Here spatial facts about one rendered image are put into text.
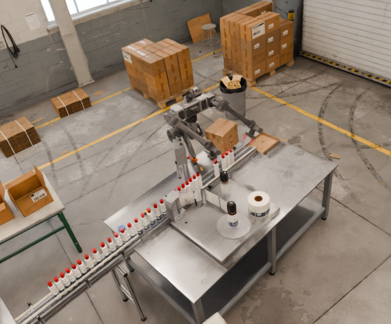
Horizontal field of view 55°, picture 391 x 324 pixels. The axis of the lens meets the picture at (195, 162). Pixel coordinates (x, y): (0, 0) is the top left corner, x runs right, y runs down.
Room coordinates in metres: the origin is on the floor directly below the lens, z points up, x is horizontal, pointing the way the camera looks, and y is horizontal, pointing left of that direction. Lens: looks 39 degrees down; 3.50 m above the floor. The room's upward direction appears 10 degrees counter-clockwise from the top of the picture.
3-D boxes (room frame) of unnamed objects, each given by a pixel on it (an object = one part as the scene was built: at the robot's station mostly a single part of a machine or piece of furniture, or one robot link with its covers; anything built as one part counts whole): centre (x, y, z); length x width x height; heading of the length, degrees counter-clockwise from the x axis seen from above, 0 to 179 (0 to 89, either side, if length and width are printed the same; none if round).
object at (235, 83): (5.52, -0.84, 0.50); 0.42 x 0.41 x 0.28; 119
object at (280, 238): (2.77, -0.23, 0.40); 2.04 x 1.25 x 0.81; 127
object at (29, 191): (3.19, 1.84, 0.97); 0.51 x 0.39 x 0.37; 34
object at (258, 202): (2.41, -0.51, 0.95); 0.20 x 0.20 x 0.14
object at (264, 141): (3.45, -0.80, 0.85); 0.30 x 0.26 x 0.04; 127
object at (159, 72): (6.78, 0.39, 0.45); 1.20 x 0.84 x 0.89; 30
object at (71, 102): (6.76, 2.20, 0.11); 0.65 x 0.54 x 0.22; 116
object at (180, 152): (2.85, 0.12, 1.38); 0.17 x 0.10 x 0.19; 2
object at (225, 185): (2.67, -0.24, 1.03); 0.09 x 0.09 x 0.30
